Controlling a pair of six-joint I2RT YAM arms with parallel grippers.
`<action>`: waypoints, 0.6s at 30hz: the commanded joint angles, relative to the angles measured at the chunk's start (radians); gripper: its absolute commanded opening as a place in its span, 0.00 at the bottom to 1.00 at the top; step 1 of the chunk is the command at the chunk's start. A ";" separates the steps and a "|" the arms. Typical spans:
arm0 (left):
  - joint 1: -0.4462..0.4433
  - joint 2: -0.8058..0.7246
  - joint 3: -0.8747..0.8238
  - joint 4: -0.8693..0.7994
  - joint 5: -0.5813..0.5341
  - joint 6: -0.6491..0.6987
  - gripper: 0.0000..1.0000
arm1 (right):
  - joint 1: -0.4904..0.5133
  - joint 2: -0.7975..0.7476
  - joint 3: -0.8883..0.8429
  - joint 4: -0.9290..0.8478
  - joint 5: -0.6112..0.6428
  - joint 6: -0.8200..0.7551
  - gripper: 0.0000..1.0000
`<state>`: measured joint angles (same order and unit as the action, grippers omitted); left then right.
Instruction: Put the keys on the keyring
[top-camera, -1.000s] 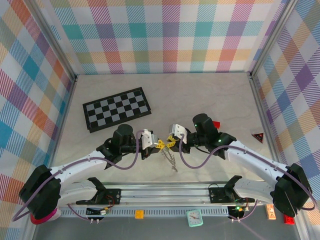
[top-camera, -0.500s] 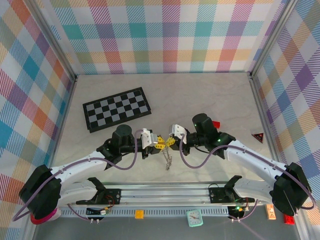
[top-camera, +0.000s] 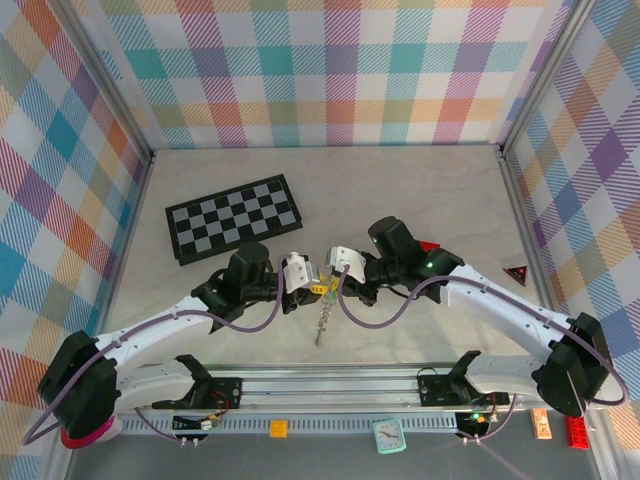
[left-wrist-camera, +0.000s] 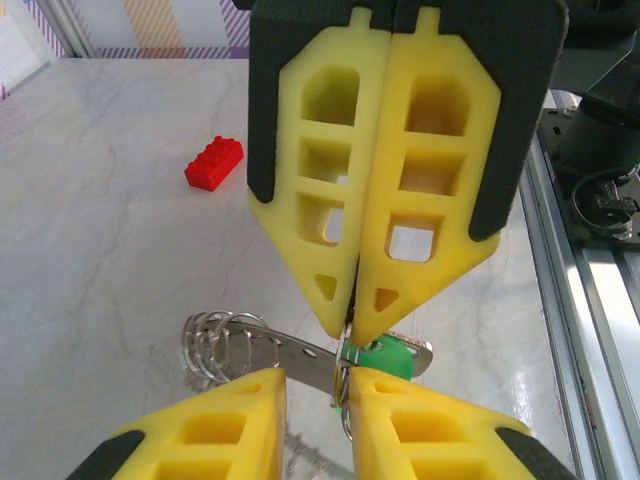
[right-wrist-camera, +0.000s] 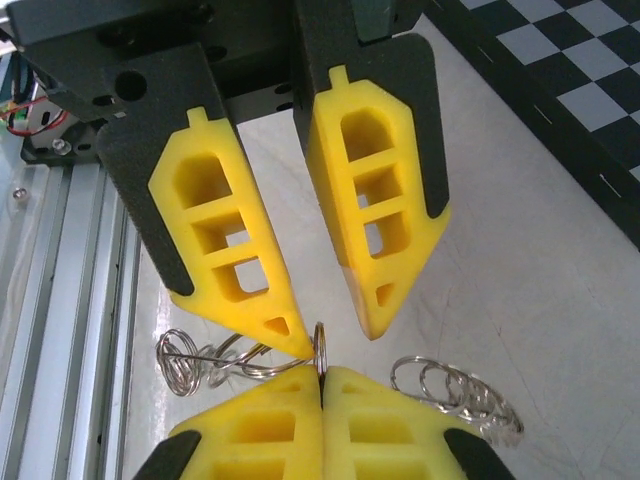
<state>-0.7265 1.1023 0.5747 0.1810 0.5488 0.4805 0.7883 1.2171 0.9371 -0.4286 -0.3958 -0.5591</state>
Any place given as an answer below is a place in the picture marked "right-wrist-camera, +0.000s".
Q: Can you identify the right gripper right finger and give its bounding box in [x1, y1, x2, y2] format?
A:
[323, 364, 516, 480]

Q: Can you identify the black grey chessboard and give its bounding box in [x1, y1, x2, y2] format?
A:
[434, 0, 640, 251]

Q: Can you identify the aluminium mounting rail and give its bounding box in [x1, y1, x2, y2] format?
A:
[0, 159, 146, 480]

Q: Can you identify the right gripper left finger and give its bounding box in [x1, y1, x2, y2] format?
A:
[132, 367, 324, 480]

